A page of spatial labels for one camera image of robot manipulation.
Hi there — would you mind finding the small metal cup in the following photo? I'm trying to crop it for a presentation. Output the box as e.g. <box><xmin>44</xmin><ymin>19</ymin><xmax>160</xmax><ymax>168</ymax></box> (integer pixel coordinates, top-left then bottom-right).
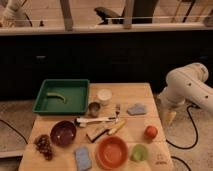
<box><xmin>88</xmin><ymin>102</ymin><xmax>101</xmax><ymax>117</ymax></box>

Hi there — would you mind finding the orange bowl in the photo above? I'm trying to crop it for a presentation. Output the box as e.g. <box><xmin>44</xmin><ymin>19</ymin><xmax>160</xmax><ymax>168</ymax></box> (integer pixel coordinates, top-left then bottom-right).
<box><xmin>95</xmin><ymin>136</ymin><xmax>128</xmax><ymax>170</ymax></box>

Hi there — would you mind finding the purple bowl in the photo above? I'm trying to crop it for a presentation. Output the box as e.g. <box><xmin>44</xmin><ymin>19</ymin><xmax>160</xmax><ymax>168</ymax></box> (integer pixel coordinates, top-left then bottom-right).
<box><xmin>50</xmin><ymin>121</ymin><xmax>77</xmax><ymax>147</ymax></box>

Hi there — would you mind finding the green banana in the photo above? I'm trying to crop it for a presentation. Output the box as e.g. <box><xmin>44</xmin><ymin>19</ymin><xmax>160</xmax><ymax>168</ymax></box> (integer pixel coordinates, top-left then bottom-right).
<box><xmin>46</xmin><ymin>92</ymin><xmax>66</xmax><ymax>104</ymax></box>

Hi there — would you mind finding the green cup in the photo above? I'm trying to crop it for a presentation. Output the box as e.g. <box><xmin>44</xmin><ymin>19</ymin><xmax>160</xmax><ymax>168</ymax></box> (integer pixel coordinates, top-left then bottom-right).
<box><xmin>130</xmin><ymin>144</ymin><xmax>148</xmax><ymax>162</ymax></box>

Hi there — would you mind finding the yellow corn cob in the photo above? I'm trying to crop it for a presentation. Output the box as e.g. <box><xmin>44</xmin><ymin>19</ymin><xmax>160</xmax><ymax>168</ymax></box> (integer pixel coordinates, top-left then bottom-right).
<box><xmin>107</xmin><ymin>120</ymin><xmax>126</xmax><ymax>135</ymax></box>

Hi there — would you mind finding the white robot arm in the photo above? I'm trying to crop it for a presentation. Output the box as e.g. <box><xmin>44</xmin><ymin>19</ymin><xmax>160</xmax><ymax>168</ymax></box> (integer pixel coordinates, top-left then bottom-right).
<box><xmin>158</xmin><ymin>63</ymin><xmax>213</xmax><ymax>126</ymax></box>

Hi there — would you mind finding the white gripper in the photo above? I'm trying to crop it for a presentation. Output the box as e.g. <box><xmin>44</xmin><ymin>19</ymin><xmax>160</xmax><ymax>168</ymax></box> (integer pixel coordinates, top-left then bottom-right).
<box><xmin>159</xmin><ymin>94</ymin><xmax>185</xmax><ymax>125</ymax></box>

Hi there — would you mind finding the blue sponge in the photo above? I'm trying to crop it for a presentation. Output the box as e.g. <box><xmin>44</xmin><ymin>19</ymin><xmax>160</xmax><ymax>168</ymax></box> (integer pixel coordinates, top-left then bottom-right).
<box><xmin>74</xmin><ymin>146</ymin><xmax>92</xmax><ymax>171</ymax></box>

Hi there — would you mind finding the green plastic tray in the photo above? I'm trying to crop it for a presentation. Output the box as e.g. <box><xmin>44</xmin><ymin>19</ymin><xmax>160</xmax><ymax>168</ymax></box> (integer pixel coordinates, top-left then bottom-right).
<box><xmin>33</xmin><ymin>79</ymin><xmax>90</xmax><ymax>116</ymax></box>

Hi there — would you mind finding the bunch of dark grapes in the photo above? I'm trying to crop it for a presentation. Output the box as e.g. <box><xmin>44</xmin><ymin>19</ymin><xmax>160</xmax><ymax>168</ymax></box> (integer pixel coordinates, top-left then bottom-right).
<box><xmin>34</xmin><ymin>134</ymin><xmax>53</xmax><ymax>160</ymax></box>

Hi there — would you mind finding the blue grey cloth piece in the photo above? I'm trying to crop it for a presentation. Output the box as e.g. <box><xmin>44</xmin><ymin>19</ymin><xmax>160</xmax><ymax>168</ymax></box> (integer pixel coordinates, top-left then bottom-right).
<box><xmin>127</xmin><ymin>103</ymin><xmax>147</xmax><ymax>115</ymax></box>

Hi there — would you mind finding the wooden block brush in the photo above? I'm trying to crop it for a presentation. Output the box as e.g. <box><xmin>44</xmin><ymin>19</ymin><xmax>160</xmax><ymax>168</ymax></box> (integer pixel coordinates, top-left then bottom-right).
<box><xmin>86</xmin><ymin>125</ymin><xmax>108</xmax><ymax>143</ymax></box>

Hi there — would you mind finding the red apple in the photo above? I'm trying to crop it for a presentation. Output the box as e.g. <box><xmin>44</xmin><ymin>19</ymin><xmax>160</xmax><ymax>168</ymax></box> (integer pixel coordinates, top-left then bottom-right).
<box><xmin>144</xmin><ymin>125</ymin><xmax>158</xmax><ymax>139</ymax></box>

